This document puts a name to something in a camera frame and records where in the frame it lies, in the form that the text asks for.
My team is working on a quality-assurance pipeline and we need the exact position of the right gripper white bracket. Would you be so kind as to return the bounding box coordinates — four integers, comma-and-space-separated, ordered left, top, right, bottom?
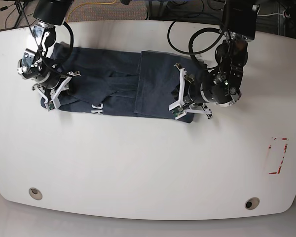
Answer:
32, 71, 81, 109

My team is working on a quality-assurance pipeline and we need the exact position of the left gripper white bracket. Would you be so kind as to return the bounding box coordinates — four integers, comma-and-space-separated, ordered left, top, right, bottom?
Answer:
168, 63, 213, 120

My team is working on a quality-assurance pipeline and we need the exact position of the dark blue t-shirt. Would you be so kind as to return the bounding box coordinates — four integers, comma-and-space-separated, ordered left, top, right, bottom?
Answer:
51, 43, 200, 119

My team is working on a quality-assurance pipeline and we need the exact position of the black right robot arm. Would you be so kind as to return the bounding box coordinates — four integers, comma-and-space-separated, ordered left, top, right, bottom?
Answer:
17, 0, 80, 111

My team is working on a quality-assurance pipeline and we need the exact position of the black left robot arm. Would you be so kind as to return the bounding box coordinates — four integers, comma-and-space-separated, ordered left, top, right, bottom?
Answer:
169, 0, 260, 120

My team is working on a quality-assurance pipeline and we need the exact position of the black tripod stand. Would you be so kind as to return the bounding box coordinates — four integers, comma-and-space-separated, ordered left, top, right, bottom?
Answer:
13, 0, 25, 28

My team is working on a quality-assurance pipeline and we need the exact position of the left table grommet hole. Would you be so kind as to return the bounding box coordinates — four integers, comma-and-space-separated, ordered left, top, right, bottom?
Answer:
29, 188, 42, 200

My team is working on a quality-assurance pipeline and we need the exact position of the table grommet hole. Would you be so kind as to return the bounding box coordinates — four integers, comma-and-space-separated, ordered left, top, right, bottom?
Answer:
245, 197, 260, 210
29, 188, 42, 200

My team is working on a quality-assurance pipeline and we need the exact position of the red tape marking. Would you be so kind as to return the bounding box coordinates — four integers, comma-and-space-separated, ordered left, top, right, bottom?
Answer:
265, 137, 289, 174

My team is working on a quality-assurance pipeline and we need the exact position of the right table grommet hole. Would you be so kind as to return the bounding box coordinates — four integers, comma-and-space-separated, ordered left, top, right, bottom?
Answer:
245, 197, 260, 210

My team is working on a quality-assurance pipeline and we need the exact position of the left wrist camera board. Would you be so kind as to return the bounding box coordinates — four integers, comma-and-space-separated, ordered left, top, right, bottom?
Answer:
172, 107, 186, 120

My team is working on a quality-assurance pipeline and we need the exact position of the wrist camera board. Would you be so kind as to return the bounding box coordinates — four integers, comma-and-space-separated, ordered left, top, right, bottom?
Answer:
172, 107, 186, 120
45, 101, 56, 111

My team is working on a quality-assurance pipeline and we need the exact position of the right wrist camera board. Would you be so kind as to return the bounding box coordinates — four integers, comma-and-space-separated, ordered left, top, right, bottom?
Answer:
45, 101, 56, 111

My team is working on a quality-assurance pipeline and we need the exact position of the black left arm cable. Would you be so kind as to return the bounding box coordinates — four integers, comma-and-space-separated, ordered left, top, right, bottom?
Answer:
168, 18, 227, 72

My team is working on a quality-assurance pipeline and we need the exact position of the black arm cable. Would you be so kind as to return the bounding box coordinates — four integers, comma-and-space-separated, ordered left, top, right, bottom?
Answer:
168, 18, 227, 72
17, 0, 74, 77

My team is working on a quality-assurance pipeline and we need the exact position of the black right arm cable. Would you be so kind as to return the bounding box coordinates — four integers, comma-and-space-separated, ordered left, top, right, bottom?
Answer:
17, 0, 74, 77

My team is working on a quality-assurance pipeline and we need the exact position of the yellow cable on floor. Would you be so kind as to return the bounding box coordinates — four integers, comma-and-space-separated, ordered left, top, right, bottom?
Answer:
67, 1, 118, 23

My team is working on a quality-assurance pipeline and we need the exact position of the white cable on floor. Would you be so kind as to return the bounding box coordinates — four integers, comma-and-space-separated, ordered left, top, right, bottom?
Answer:
255, 12, 284, 18

